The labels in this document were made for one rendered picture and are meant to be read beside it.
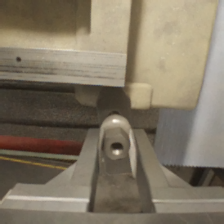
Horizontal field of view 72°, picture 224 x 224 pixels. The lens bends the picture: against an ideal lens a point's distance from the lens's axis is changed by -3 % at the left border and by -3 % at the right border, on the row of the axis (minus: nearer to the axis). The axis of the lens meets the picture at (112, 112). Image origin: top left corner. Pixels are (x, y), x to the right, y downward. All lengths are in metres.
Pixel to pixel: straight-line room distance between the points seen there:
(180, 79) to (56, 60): 0.16
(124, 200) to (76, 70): 1.70
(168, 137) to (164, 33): 0.33
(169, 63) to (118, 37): 0.09
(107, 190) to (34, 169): 0.76
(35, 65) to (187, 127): 0.43
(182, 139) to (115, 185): 1.24
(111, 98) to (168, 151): 0.36
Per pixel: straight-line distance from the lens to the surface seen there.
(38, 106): 0.47
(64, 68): 0.17
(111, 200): 1.80
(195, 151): 0.55
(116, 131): 0.15
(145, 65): 0.23
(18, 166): 1.32
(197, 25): 0.25
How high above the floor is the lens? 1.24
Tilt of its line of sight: 73 degrees down
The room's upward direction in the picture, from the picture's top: 179 degrees counter-clockwise
